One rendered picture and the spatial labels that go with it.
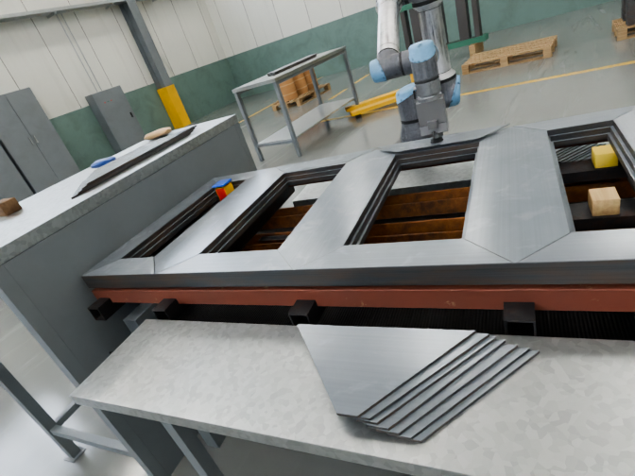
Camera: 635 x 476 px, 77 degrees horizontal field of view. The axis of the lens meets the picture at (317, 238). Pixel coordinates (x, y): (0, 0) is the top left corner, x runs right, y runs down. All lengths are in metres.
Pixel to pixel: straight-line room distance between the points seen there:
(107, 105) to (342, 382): 10.61
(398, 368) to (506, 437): 0.18
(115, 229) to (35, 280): 0.31
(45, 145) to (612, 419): 9.78
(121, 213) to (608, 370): 1.44
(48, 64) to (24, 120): 1.74
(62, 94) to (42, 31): 1.30
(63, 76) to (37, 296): 9.88
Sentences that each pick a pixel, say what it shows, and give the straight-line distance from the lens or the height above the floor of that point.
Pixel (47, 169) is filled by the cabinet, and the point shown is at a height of 0.46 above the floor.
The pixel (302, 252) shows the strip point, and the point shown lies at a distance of 0.96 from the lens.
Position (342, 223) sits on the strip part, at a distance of 1.03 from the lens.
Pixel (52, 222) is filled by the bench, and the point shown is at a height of 1.04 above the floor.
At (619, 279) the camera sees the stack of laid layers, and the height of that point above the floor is 0.82.
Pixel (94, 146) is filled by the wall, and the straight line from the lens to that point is 11.07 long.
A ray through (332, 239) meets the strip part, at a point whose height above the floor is 0.86.
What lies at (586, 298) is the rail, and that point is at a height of 0.78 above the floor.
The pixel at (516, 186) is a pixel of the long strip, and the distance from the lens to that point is 1.04.
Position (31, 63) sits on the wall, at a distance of 10.95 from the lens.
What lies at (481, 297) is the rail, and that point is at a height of 0.79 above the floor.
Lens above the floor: 1.31
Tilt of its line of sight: 27 degrees down
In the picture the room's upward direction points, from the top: 19 degrees counter-clockwise
